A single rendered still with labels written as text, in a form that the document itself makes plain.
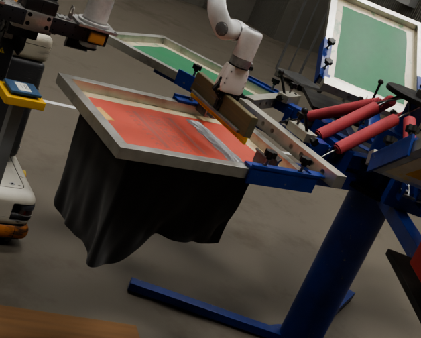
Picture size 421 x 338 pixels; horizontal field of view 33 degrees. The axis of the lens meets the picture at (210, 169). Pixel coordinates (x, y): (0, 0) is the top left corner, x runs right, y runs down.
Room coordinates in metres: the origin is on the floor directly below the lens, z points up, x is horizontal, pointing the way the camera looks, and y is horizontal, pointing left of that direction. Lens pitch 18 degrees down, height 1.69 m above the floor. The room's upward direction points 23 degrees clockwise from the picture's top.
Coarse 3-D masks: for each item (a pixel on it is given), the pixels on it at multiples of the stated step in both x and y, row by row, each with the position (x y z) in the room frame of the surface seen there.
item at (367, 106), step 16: (320, 112) 3.12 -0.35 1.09; (336, 112) 3.09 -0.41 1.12; (352, 112) 2.96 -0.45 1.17; (368, 112) 2.97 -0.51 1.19; (400, 112) 3.34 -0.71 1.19; (320, 128) 2.88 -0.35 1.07; (336, 128) 2.89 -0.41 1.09; (368, 128) 2.84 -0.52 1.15; (384, 128) 2.86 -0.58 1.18; (336, 144) 2.77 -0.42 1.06; (352, 144) 2.78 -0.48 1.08
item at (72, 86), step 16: (64, 80) 2.35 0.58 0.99; (80, 80) 2.43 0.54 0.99; (80, 96) 2.26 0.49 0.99; (112, 96) 2.51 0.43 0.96; (128, 96) 2.55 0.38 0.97; (144, 96) 2.59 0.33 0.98; (160, 96) 2.66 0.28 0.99; (80, 112) 2.20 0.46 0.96; (96, 112) 2.16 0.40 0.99; (192, 112) 2.73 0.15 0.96; (96, 128) 2.09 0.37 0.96; (112, 128) 2.08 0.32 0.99; (112, 144) 1.99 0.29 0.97; (128, 144) 2.00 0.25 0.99; (256, 144) 2.67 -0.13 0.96; (272, 144) 2.65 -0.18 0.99; (144, 160) 2.01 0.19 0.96; (160, 160) 2.04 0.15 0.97; (176, 160) 2.07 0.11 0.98; (192, 160) 2.11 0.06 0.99; (208, 160) 2.15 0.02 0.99; (224, 160) 2.22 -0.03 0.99; (288, 160) 2.52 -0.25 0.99; (240, 176) 2.23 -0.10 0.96
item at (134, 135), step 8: (120, 128) 2.21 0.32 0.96; (128, 128) 2.24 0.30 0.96; (136, 128) 2.28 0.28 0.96; (128, 136) 2.17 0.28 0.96; (136, 136) 2.20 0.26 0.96; (144, 136) 2.23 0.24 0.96; (136, 144) 2.13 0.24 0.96; (144, 144) 2.16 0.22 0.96; (152, 144) 2.19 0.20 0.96; (200, 144) 2.40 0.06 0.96; (208, 144) 2.43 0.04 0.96; (232, 144) 2.55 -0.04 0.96; (184, 152) 2.24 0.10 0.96; (208, 152) 2.35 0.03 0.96; (216, 152) 2.38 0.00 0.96; (240, 152) 2.49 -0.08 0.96; (248, 152) 2.54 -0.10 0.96; (248, 160) 2.44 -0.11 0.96
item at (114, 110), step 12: (108, 108) 2.36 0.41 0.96; (120, 108) 2.42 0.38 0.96; (132, 108) 2.48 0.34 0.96; (144, 108) 2.54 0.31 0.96; (108, 120) 2.24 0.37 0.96; (120, 120) 2.29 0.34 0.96; (132, 120) 2.34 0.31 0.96; (180, 120) 2.58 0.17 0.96; (192, 132) 2.49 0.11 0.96; (216, 132) 2.62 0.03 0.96; (228, 132) 2.69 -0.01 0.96; (240, 144) 2.59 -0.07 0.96
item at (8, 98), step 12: (0, 84) 2.15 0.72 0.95; (0, 96) 2.12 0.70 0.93; (12, 96) 2.10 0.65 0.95; (24, 96) 2.14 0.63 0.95; (12, 108) 2.14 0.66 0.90; (24, 108) 2.17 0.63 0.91; (36, 108) 2.14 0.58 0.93; (12, 120) 2.15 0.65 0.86; (0, 132) 2.17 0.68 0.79; (12, 132) 2.16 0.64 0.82; (0, 144) 2.15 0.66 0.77; (12, 144) 2.17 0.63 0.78; (0, 156) 2.15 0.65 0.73; (0, 168) 2.16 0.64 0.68; (0, 180) 2.16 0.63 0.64
